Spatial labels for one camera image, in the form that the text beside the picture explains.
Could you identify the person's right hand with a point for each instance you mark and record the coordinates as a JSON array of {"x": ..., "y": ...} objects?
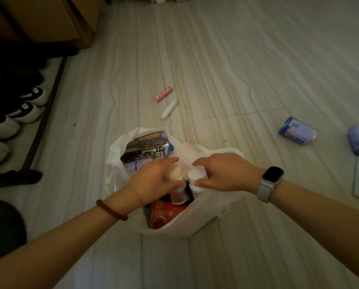
[{"x": 230, "y": 174}]

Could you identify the person's left hand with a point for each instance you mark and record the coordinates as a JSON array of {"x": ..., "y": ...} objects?
[{"x": 149, "y": 183}]

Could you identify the person's left thumb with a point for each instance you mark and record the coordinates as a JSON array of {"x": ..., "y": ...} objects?
[{"x": 175, "y": 185}]

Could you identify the person's right thumb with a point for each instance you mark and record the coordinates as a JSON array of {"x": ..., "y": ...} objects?
[{"x": 201, "y": 182}]

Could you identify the white plastic bottle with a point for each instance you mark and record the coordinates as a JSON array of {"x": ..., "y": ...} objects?
[{"x": 195, "y": 175}]

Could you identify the small bottle with red label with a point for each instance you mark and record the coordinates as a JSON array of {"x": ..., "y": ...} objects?
[{"x": 179, "y": 195}]

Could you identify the person's right forearm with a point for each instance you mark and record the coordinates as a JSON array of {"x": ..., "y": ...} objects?
[{"x": 320, "y": 213}]

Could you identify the person's left forearm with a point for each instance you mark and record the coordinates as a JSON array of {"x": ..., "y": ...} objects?
[{"x": 62, "y": 246}]

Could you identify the red patterned packet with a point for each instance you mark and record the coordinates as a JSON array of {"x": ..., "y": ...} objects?
[{"x": 167, "y": 215}]

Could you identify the white plastic bag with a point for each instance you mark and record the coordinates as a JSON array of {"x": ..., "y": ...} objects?
[{"x": 203, "y": 213}]

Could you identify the silver foil snack packet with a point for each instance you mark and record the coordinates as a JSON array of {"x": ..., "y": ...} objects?
[{"x": 146, "y": 148}]

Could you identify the grey smartwatch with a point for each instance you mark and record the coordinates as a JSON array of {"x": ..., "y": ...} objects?
[{"x": 271, "y": 177}]

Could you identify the white tube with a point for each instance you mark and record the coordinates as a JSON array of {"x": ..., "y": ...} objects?
[{"x": 169, "y": 109}]

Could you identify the pink spotted tube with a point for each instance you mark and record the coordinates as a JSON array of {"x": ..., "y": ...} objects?
[{"x": 163, "y": 93}]

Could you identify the black metal shoe rack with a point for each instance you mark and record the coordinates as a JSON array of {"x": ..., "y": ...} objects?
[{"x": 44, "y": 117}]

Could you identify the black slipper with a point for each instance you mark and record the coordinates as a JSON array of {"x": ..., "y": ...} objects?
[{"x": 17, "y": 177}]

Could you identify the person's dark clothed knee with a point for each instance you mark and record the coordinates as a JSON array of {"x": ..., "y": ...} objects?
[{"x": 3, "y": 231}]

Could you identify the black shoe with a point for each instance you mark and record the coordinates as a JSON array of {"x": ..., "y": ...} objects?
[
  {"x": 17, "y": 77},
  {"x": 23, "y": 54}
]

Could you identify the brown wooden cabinet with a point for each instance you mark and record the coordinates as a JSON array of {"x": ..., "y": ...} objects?
[{"x": 47, "y": 21}]

